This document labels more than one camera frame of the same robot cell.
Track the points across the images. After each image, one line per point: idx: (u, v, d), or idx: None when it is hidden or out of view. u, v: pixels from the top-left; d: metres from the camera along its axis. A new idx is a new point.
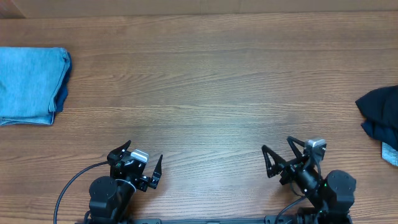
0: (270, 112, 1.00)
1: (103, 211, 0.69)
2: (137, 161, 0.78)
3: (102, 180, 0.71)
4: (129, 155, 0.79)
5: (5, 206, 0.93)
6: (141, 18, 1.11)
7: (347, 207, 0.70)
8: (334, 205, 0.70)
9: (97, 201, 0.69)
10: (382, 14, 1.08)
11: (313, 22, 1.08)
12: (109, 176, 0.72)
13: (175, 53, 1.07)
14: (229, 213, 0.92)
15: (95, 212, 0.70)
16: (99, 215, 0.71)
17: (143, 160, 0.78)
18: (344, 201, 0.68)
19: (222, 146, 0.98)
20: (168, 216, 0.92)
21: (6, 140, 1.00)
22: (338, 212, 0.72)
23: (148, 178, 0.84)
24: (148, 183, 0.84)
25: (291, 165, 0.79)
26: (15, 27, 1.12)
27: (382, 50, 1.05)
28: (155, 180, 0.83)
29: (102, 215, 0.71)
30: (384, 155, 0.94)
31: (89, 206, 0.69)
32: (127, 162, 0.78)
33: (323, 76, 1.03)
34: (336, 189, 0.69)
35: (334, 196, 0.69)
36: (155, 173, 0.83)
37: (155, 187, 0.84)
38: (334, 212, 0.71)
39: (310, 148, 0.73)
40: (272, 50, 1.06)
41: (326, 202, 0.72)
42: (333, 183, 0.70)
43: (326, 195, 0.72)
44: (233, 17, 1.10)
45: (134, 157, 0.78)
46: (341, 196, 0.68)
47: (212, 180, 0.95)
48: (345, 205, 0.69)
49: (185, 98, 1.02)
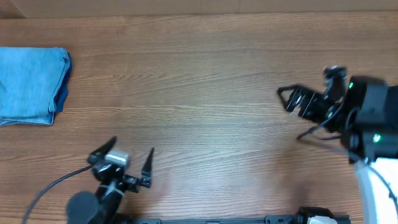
0: (270, 112, 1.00)
1: None
2: (114, 165, 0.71)
3: (80, 198, 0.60)
4: (104, 159, 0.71)
5: (5, 206, 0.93)
6: (141, 18, 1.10)
7: (382, 101, 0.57)
8: (365, 96, 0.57)
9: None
10: (381, 14, 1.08)
11: (313, 22, 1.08)
12: (89, 192, 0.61)
13: (175, 53, 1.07)
14: (229, 213, 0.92)
15: None
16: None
17: (120, 163, 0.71)
18: (377, 86, 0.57)
19: (222, 146, 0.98)
20: (168, 216, 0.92)
21: (6, 140, 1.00)
22: (371, 116, 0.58)
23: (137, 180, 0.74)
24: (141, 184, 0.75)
25: (315, 94, 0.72)
26: (15, 26, 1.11)
27: (381, 50, 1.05)
28: (146, 180, 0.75)
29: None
30: None
31: None
32: (102, 167, 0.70)
33: (323, 76, 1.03)
34: (364, 81, 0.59)
35: (364, 86, 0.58)
36: (144, 172, 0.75)
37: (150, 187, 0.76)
38: (367, 111, 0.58)
39: (329, 70, 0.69)
40: (272, 50, 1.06)
41: (357, 102, 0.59)
42: (359, 79, 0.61)
43: (354, 96, 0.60)
44: (233, 17, 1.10)
45: (110, 161, 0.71)
46: (372, 84, 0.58)
47: (212, 180, 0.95)
48: (379, 97, 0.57)
49: (185, 98, 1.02)
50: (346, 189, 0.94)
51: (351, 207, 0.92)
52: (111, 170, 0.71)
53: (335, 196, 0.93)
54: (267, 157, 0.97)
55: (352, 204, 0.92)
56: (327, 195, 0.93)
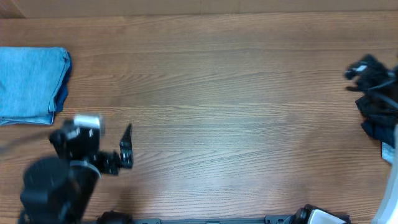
0: (270, 112, 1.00)
1: (44, 205, 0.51)
2: (85, 128, 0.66)
3: (45, 162, 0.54)
4: (71, 125, 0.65)
5: (5, 206, 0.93)
6: (141, 18, 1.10)
7: None
8: None
9: (36, 190, 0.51)
10: (381, 14, 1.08)
11: (313, 22, 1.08)
12: (56, 158, 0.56)
13: (175, 53, 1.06)
14: (229, 213, 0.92)
15: (33, 207, 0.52)
16: (45, 214, 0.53)
17: (94, 126, 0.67)
18: None
19: (222, 146, 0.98)
20: (168, 216, 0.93)
21: (6, 140, 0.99)
22: None
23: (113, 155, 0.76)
24: (119, 164, 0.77)
25: None
26: (15, 26, 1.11)
27: (382, 50, 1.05)
28: (127, 157, 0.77)
29: (50, 216, 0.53)
30: (384, 155, 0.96)
31: (25, 198, 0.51)
32: (71, 131, 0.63)
33: (323, 76, 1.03)
34: None
35: None
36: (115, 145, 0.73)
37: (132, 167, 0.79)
38: None
39: None
40: (272, 50, 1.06)
41: None
42: None
43: None
44: (233, 17, 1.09)
45: (79, 125, 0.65)
46: None
47: (212, 180, 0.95)
48: None
49: (185, 98, 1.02)
50: (346, 189, 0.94)
51: (351, 206, 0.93)
52: (83, 139, 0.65)
53: (334, 196, 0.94)
54: (267, 157, 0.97)
55: (351, 204, 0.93)
56: (326, 195, 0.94)
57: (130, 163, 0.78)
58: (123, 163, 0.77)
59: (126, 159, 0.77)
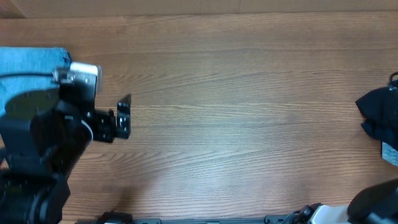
0: (270, 112, 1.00)
1: (25, 135, 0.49)
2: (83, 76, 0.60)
3: (31, 94, 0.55)
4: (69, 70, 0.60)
5: None
6: (140, 18, 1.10)
7: None
8: None
9: (20, 117, 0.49)
10: (381, 14, 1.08)
11: (313, 22, 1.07)
12: (43, 91, 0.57)
13: (175, 53, 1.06)
14: (229, 213, 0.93)
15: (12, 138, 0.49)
16: (26, 149, 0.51)
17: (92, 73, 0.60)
18: None
19: (222, 146, 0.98)
20: (168, 216, 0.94)
21: None
22: None
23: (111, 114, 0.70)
24: (115, 130, 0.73)
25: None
26: (15, 26, 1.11)
27: (381, 50, 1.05)
28: (124, 121, 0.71)
29: (33, 151, 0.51)
30: (384, 155, 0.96)
31: (4, 128, 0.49)
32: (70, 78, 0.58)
33: (323, 76, 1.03)
34: None
35: None
36: (118, 105, 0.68)
37: (127, 137, 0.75)
38: None
39: None
40: (272, 50, 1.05)
41: None
42: None
43: None
44: (233, 17, 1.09)
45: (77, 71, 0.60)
46: None
47: (212, 180, 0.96)
48: None
49: (185, 98, 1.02)
50: (345, 189, 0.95)
51: None
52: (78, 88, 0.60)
53: (334, 196, 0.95)
54: (267, 157, 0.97)
55: None
56: (325, 195, 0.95)
57: (126, 132, 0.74)
58: (117, 130, 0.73)
59: (121, 124, 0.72)
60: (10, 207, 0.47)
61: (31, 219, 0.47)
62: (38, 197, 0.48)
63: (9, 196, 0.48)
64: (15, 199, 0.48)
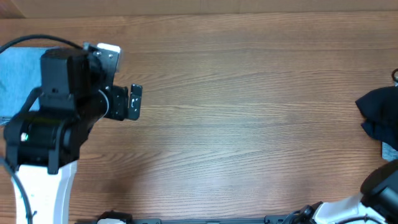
0: (270, 112, 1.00)
1: (61, 72, 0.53)
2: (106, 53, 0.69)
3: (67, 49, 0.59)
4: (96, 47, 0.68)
5: (6, 206, 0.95)
6: (141, 18, 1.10)
7: None
8: None
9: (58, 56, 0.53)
10: (381, 14, 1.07)
11: (313, 22, 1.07)
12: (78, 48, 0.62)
13: (175, 53, 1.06)
14: (229, 213, 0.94)
15: (48, 73, 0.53)
16: (58, 87, 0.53)
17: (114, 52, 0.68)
18: None
19: (222, 146, 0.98)
20: (168, 216, 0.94)
21: None
22: None
23: (126, 92, 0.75)
24: (126, 109, 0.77)
25: None
26: (15, 26, 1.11)
27: (381, 50, 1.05)
28: (135, 101, 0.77)
29: (63, 89, 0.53)
30: (384, 155, 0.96)
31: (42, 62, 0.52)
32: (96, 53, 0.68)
33: (323, 76, 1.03)
34: None
35: None
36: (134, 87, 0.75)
37: (137, 119, 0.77)
38: None
39: None
40: (272, 50, 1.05)
41: None
42: None
43: None
44: (233, 17, 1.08)
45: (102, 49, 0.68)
46: None
47: (212, 180, 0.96)
48: None
49: (185, 98, 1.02)
50: (345, 188, 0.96)
51: None
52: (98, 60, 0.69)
53: (333, 196, 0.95)
54: (267, 157, 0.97)
55: None
56: (324, 195, 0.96)
57: (136, 112, 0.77)
58: (129, 109, 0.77)
59: (133, 105, 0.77)
60: (38, 131, 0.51)
61: (56, 143, 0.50)
62: (65, 126, 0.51)
63: (39, 123, 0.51)
64: (44, 126, 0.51)
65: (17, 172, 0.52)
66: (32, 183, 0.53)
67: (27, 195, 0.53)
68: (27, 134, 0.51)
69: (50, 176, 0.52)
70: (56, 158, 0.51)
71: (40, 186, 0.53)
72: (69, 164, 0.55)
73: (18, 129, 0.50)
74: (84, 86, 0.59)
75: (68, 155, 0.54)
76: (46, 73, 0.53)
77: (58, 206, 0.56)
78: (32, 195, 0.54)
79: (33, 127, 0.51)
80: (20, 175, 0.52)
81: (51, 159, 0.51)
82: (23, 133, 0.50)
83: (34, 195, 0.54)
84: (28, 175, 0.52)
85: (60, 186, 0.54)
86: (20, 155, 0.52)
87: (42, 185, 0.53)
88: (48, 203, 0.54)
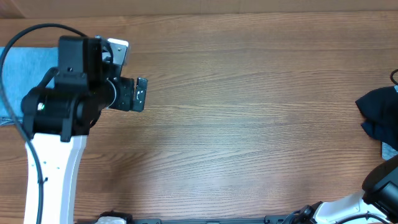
0: (270, 112, 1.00)
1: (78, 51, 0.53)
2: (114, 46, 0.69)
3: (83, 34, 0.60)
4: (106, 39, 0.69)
5: (5, 206, 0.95)
6: (141, 18, 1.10)
7: None
8: None
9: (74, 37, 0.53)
10: (381, 14, 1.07)
11: (313, 22, 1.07)
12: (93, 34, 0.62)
13: (175, 53, 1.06)
14: (229, 213, 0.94)
15: (64, 52, 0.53)
16: (74, 65, 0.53)
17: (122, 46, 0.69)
18: None
19: (222, 146, 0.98)
20: (168, 216, 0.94)
21: (5, 141, 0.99)
22: None
23: (132, 84, 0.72)
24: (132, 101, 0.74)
25: None
26: (15, 26, 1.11)
27: (381, 50, 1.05)
28: (140, 94, 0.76)
29: (78, 67, 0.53)
30: (384, 155, 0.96)
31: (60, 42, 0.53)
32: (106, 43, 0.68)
33: (323, 76, 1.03)
34: None
35: None
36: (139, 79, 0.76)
37: (142, 111, 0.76)
38: None
39: None
40: (272, 50, 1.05)
41: None
42: None
43: None
44: (233, 17, 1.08)
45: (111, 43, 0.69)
46: None
47: (212, 180, 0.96)
48: None
49: (185, 98, 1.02)
50: (345, 188, 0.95)
51: None
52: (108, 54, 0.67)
53: (333, 196, 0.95)
54: (267, 157, 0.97)
55: None
56: (324, 195, 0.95)
57: (141, 104, 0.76)
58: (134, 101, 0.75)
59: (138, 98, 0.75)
60: (52, 102, 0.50)
61: (70, 112, 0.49)
62: (78, 99, 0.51)
63: (53, 95, 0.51)
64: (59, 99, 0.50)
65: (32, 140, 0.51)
66: (45, 149, 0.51)
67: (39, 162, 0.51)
68: (43, 104, 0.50)
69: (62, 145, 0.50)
70: (69, 127, 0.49)
71: (52, 152, 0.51)
72: (81, 137, 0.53)
73: (33, 99, 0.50)
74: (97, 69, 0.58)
75: (80, 129, 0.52)
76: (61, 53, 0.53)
77: (68, 178, 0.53)
78: (44, 162, 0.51)
79: (48, 98, 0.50)
80: (35, 142, 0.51)
81: (64, 129, 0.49)
82: (40, 103, 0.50)
83: (46, 161, 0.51)
84: (43, 143, 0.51)
85: (71, 155, 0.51)
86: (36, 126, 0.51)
87: (55, 151, 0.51)
88: (60, 171, 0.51)
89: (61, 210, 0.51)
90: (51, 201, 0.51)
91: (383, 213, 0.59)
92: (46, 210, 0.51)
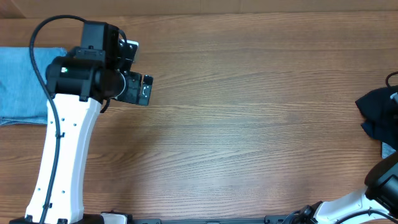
0: (270, 112, 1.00)
1: (99, 33, 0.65)
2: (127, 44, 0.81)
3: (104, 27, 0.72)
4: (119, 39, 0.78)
5: (5, 206, 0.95)
6: (141, 18, 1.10)
7: None
8: None
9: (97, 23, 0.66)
10: (380, 14, 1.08)
11: (313, 22, 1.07)
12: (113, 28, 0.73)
13: (175, 53, 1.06)
14: (229, 213, 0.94)
15: (89, 34, 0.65)
16: (94, 45, 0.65)
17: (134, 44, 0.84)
18: None
19: (222, 146, 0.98)
20: (168, 216, 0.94)
21: (5, 140, 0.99)
22: None
23: (140, 78, 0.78)
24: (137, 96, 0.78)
25: None
26: (15, 26, 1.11)
27: (381, 50, 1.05)
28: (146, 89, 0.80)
29: (97, 45, 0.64)
30: (384, 156, 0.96)
31: (85, 26, 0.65)
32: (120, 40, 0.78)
33: (323, 76, 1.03)
34: None
35: None
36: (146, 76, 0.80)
37: (147, 104, 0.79)
38: None
39: None
40: (272, 50, 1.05)
41: None
42: None
43: None
44: (233, 17, 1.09)
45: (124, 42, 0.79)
46: None
47: (212, 180, 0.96)
48: None
49: (185, 98, 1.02)
50: (346, 189, 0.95)
51: None
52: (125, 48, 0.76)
53: (334, 196, 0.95)
54: (267, 157, 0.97)
55: None
56: (324, 195, 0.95)
57: (147, 99, 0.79)
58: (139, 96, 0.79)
59: (144, 93, 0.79)
60: (74, 67, 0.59)
61: (91, 75, 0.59)
62: (97, 66, 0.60)
63: (76, 63, 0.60)
64: (80, 65, 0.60)
65: (53, 99, 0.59)
66: (64, 107, 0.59)
67: (58, 118, 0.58)
68: (66, 68, 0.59)
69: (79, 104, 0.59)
70: (88, 87, 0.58)
71: (70, 111, 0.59)
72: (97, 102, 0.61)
73: (58, 64, 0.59)
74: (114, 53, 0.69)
75: (98, 94, 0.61)
76: (86, 34, 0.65)
77: (83, 137, 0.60)
78: (63, 119, 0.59)
79: (71, 64, 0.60)
80: (56, 101, 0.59)
81: (84, 89, 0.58)
82: (63, 67, 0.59)
83: (65, 118, 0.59)
84: (63, 102, 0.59)
85: (87, 115, 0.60)
86: (58, 88, 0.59)
87: (73, 109, 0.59)
88: (76, 127, 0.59)
89: (75, 160, 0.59)
90: (67, 155, 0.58)
91: (385, 208, 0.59)
92: (61, 162, 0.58)
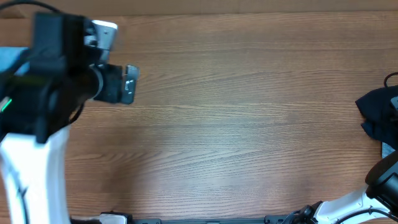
0: (270, 112, 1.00)
1: (54, 28, 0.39)
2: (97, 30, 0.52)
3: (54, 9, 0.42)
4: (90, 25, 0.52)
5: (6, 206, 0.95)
6: (141, 18, 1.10)
7: None
8: None
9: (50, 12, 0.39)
10: (381, 14, 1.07)
11: (313, 22, 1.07)
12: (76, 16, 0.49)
13: (175, 53, 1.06)
14: (229, 213, 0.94)
15: (37, 30, 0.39)
16: (48, 47, 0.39)
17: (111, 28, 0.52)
18: None
19: (223, 146, 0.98)
20: (168, 216, 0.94)
21: None
22: None
23: (119, 71, 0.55)
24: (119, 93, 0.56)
25: None
26: (15, 26, 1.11)
27: (382, 50, 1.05)
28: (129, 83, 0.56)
29: (53, 48, 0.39)
30: (384, 155, 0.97)
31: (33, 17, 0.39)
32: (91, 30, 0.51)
33: (323, 76, 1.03)
34: None
35: None
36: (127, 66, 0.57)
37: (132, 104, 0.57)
38: None
39: None
40: (272, 50, 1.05)
41: None
42: None
43: None
44: (233, 17, 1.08)
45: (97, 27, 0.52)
46: None
47: (212, 180, 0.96)
48: None
49: (185, 98, 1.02)
50: (345, 189, 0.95)
51: None
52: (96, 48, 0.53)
53: (333, 196, 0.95)
54: (267, 157, 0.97)
55: None
56: (323, 195, 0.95)
57: (130, 96, 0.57)
58: (121, 92, 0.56)
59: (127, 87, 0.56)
60: (21, 93, 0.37)
61: (41, 102, 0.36)
62: (55, 84, 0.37)
63: (22, 86, 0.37)
64: (27, 88, 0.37)
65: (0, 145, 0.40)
66: (16, 155, 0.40)
67: (12, 170, 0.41)
68: (9, 99, 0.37)
69: (36, 149, 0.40)
70: (43, 124, 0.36)
71: (28, 156, 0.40)
72: (61, 130, 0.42)
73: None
74: (77, 54, 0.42)
75: (56, 124, 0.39)
76: (37, 30, 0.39)
77: (54, 184, 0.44)
78: (18, 171, 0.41)
79: (15, 88, 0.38)
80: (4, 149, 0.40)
81: (37, 127, 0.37)
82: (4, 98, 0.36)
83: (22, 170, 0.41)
84: (14, 149, 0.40)
85: (51, 158, 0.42)
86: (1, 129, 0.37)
87: (28, 159, 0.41)
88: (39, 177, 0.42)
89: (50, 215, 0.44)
90: (39, 208, 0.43)
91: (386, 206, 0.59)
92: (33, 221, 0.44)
